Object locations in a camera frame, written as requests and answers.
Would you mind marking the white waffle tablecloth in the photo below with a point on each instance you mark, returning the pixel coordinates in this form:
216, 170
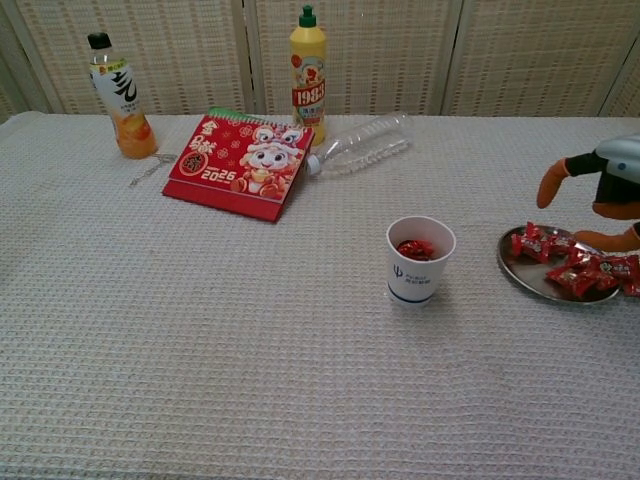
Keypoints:
200, 350

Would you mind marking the clear empty plastic bottle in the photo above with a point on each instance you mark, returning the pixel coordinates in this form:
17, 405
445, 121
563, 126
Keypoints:
365, 145

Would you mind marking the right orange-tipped silver robot hand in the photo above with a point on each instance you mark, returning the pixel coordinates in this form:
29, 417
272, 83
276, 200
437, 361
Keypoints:
620, 190

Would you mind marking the silver metal paper clip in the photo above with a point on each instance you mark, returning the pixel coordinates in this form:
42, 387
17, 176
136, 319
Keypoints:
165, 158

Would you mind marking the red 2026 desk calendar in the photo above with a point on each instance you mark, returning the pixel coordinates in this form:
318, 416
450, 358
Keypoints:
235, 165

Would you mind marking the orange juice bottle black cap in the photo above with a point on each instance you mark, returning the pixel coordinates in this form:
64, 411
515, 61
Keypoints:
127, 110

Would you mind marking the yellow detergent bottle green cap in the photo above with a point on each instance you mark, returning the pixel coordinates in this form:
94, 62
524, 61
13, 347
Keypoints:
308, 75

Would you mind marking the white paper cup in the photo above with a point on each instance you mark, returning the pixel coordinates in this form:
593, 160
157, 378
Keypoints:
417, 280

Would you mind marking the beige woven folding screen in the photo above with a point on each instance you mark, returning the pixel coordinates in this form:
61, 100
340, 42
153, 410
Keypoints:
400, 60

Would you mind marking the round metal plate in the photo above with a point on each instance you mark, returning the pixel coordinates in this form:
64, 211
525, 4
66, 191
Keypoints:
530, 280

